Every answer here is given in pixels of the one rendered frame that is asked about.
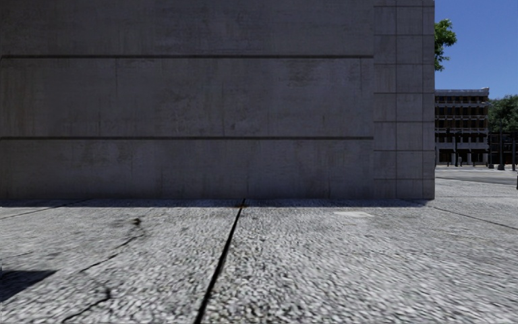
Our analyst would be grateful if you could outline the grey concrete building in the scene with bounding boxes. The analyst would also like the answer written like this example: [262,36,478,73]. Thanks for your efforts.
[0,0,436,200]

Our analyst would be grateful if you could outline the brown brick building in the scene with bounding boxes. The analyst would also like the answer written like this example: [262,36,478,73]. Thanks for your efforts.
[434,88,490,166]

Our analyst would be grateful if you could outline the tree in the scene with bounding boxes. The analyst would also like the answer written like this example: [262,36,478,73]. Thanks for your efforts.
[434,18,458,72]

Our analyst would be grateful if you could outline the trees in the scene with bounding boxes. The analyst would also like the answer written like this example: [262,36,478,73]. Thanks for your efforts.
[487,94,518,171]

